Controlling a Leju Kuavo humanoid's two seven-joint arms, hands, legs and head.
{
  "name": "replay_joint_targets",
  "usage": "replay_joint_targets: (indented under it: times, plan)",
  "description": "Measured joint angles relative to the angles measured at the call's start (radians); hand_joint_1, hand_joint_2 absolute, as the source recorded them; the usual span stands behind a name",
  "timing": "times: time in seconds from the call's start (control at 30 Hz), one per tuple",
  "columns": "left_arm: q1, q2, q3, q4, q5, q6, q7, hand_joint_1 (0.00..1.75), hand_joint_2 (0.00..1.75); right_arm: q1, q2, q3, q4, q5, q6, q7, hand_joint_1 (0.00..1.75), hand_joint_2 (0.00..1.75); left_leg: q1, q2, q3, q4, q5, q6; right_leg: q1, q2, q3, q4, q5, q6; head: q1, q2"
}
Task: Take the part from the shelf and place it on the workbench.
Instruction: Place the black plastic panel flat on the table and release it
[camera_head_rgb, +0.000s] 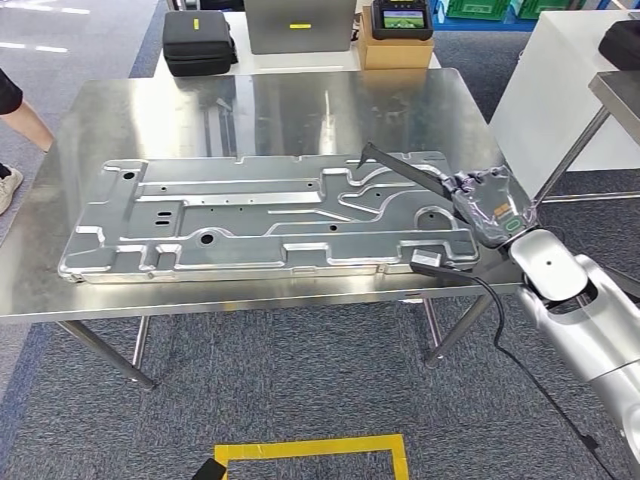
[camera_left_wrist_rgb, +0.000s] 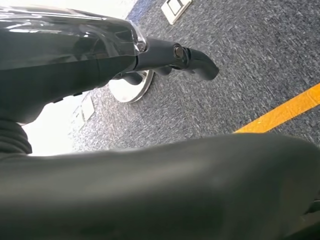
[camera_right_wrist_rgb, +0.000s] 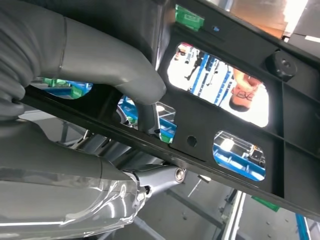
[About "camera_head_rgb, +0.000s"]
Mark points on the person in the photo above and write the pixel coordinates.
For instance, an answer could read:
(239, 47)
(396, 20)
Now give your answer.
(20, 122)

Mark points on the plain black case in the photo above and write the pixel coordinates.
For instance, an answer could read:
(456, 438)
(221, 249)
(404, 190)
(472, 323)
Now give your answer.
(623, 45)

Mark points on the black controller with screen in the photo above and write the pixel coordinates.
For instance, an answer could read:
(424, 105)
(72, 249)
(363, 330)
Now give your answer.
(402, 20)

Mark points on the green plastic crate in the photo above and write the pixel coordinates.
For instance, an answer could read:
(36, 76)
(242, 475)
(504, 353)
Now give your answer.
(475, 8)
(550, 6)

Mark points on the brown cardboard box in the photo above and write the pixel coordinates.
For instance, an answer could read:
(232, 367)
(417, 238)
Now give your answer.
(395, 53)

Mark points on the large stamped metal panel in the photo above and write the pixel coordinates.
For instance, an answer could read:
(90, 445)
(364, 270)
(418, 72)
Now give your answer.
(225, 205)

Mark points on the blue crate rack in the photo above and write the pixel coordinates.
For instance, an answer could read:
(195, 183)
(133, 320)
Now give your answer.
(500, 25)

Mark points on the white side table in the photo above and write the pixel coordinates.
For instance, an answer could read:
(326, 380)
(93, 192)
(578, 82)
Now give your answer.
(550, 99)

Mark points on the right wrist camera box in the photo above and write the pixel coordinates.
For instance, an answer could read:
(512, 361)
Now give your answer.
(427, 260)

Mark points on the small stainless steel table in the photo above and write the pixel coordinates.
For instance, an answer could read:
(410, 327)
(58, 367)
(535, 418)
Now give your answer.
(620, 99)

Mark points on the stainless steel workbench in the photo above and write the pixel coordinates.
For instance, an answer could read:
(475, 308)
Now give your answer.
(250, 119)

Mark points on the black zip case yellow label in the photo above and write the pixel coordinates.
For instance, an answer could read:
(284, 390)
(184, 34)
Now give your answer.
(198, 43)

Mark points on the grey laptop with yellow sticker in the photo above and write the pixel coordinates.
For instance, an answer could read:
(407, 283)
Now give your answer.
(300, 30)

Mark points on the black plastic frame part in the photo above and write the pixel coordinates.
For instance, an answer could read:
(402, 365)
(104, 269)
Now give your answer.
(400, 166)

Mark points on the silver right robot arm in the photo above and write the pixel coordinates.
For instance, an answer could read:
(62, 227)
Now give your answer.
(590, 318)

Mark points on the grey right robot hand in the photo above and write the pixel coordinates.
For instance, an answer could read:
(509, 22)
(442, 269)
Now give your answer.
(492, 205)

